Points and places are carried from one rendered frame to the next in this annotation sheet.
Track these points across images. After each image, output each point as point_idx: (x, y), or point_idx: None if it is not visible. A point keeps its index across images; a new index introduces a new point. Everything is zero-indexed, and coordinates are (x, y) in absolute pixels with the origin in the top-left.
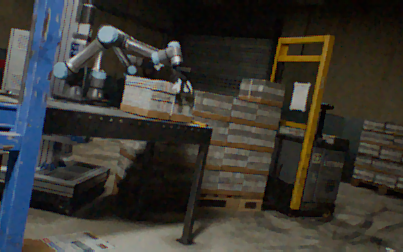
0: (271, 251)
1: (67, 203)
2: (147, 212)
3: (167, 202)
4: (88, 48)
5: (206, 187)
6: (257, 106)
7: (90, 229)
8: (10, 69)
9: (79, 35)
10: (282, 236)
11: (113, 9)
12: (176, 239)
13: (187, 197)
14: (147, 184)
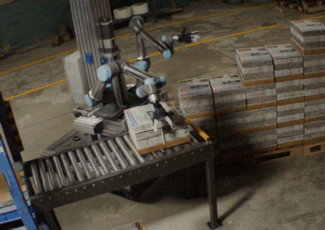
0: (289, 224)
1: (129, 193)
2: (205, 183)
3: (234, 161)
4: (97, 83)
5: (266, 145)
6: (302, 58)
7: (143, 217)
8: (71, 88)
9: (105, 49)
10: (320, 195)
11: None
12: (208, 222)
13: (248, 158)
14: (190, 171)
